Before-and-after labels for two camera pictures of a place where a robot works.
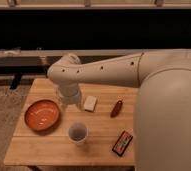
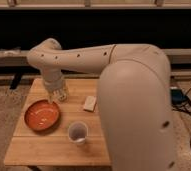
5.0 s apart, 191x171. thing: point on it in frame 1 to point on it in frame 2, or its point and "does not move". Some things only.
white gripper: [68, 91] to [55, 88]
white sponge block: [90, 103] does not move
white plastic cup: [77, 133] does not move
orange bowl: [42, 115] does not move
